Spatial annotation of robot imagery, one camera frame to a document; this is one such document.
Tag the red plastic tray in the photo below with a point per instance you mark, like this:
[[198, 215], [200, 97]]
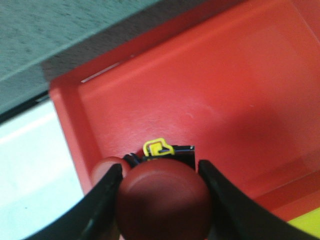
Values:
[[242, 87]]

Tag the red mushroom push button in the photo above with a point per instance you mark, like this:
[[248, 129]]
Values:
[[163, 197], [128, 162]]

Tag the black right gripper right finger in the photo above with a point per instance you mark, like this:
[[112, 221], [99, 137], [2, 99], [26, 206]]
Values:
[[238, 217]]

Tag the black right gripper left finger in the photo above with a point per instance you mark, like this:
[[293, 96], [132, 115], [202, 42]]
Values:
[[93, 218]]

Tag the yellow plastic tray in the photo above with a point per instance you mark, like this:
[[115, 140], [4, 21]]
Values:
[[308, 222]]

